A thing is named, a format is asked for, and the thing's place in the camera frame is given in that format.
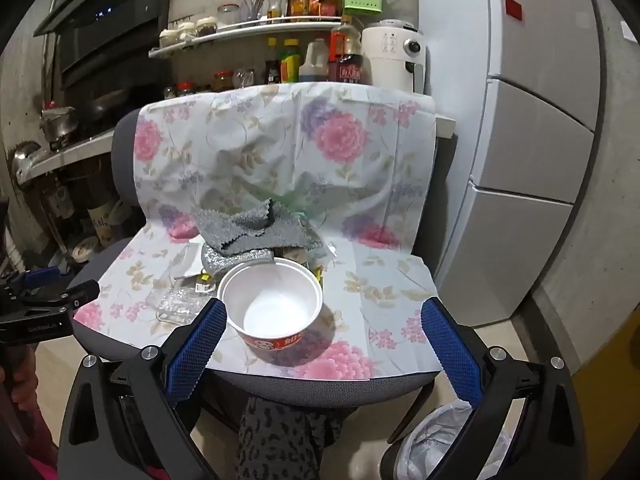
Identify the grey rag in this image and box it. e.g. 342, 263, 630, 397
192, 199, 326, 257

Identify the clear white-label plastic bag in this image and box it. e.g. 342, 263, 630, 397
155, 267, 216, 325

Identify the white plastic jug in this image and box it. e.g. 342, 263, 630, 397
299, 37, 329, 82

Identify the grey office chair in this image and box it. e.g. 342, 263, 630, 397
65, 107, 458, 446

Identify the cup of kitchen tools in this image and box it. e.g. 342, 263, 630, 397
239, 0, 268, 26

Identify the green plastic bottle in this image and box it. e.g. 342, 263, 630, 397
260, 187, 311, 221

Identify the person's left hand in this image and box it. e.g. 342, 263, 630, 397
0, 352, 48, 461

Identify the black range hood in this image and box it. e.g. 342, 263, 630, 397
32, 0, 173, 81

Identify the white corner shelf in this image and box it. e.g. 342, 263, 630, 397
148, 15, 346, 58

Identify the trash bin with white bag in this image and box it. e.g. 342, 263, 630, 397
382, 400, 511, 480

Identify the person's leopard print leg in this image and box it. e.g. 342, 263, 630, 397
236, 395, 346, 480

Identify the large red-label soy sauce bottle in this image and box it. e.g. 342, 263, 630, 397
327, 16, 363, 85

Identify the dark wok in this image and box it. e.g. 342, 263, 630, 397
82, 87, 133, 121

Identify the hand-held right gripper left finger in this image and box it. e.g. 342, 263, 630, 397
57, 298, 228, 480

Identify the metal pot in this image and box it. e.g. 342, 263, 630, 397
39, 102, 78, 146

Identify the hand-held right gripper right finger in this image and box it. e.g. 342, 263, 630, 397
380, 297, 588, 480

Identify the white instant noodle bowl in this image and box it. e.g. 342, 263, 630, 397
217, 259, 323, 353

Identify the clear yellow-label wrapper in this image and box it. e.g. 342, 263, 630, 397
275, 242, 341, 293

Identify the white air fryer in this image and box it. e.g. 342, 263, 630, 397
361, 20, 426, 95

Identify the floral printed cloth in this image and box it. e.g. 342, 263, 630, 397
72, 81, 441, 381

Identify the pink garment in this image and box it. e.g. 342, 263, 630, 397
22, 452, 68, 480

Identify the small dark bottle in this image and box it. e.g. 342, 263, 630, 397
265, 37, 282, 85

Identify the yellow green bottle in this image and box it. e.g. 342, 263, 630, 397
280, 37, 301, 83

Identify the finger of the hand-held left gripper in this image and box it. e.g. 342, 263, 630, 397
20, 266, 63, 291
50, 280, 101, 311

